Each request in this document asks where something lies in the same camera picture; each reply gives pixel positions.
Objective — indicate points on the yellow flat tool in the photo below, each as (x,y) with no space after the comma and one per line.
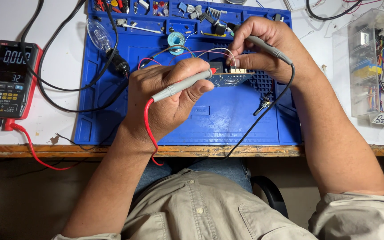
(212,34)

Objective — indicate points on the person's left hand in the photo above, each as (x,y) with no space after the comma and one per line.
(160,110)

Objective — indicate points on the clear plastic drawer box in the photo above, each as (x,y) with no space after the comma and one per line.
(365,66)

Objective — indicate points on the blue circuit board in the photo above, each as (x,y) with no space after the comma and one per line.
(232,80)

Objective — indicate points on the silver finned heatsink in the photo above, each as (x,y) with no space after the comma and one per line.
(216,13)

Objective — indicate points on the black block component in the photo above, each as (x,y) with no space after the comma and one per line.
(220,30)

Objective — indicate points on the small metal potentiometer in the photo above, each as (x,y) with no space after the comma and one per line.
(263,106)

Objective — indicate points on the black and red digital multimeter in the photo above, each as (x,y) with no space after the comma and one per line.
(10,80)

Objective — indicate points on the grey probe with red tip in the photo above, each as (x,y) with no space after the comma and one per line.
(182,86)

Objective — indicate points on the beige shirt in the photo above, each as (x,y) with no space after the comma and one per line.
(212,213)

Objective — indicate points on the person's right hand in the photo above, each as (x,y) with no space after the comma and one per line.
(275,36)

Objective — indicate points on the grey probe with black tip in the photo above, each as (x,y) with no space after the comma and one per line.
(267,46)

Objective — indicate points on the blue jeans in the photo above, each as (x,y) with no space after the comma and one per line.
(212,168)

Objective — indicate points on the clear bulb in black socket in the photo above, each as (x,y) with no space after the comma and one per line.
(102,38)

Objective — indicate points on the black chair armrest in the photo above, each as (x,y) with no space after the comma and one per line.
(273,196)

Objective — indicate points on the blue silicone work mat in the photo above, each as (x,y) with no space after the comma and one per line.
(218,123)

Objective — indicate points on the group of small electronic parts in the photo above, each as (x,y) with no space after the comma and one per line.
(160,8)

